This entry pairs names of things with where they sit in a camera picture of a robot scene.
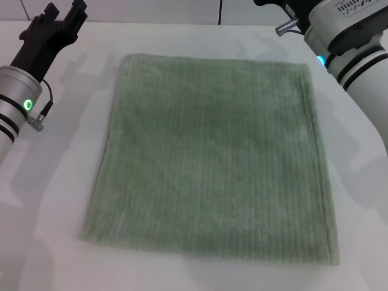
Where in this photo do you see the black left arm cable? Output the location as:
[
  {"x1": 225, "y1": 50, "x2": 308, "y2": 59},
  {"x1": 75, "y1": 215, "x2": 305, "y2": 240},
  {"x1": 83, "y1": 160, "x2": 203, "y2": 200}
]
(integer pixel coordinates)
[{"x1": 27, "y1": 78, "x2": 54, "y2": 133}]

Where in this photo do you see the green ribbed towel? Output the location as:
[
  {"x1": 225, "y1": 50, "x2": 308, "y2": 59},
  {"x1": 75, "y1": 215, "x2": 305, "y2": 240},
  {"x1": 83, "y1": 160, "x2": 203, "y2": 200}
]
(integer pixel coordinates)
[{"x1": 78, "y1": 53, "x2": 341, "y2": 267}]

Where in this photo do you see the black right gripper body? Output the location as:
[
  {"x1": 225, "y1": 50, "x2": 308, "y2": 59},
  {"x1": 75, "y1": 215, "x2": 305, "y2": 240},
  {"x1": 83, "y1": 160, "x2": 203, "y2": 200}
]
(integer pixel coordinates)
[{"x1": 253, "y1": 0, "x2": 324, "y2": 32}]

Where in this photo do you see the dark right arm cable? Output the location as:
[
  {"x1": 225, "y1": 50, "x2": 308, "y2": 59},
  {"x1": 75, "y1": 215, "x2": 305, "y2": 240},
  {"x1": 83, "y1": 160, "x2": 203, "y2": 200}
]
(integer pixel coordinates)
[{"x1": 275, "y1": 18, "x2": 307, "y2": 36}]

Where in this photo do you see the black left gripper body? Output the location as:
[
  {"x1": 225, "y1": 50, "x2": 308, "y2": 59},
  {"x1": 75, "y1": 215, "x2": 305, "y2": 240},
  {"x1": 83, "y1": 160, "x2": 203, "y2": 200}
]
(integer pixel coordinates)
[{"x1": 10, "y1": 17, "x2": 79, "y2": 82}]

